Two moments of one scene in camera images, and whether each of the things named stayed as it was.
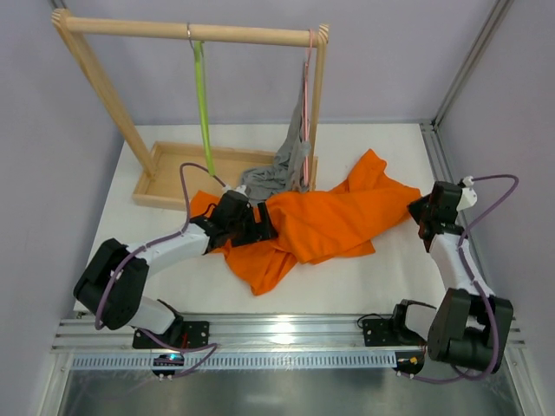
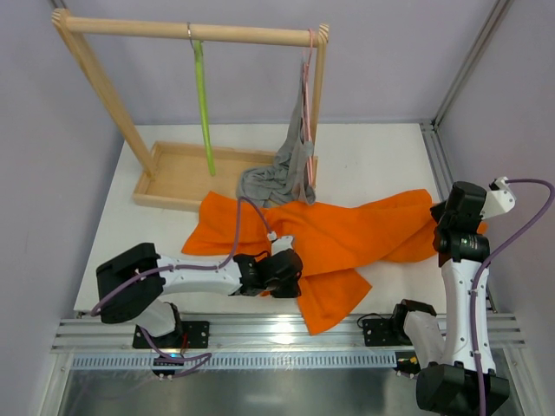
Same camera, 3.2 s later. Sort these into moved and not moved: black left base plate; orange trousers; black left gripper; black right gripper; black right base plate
Moved: black right gripper; orange trousers; black left gripper
Not moved: black left base plate; black right base plate
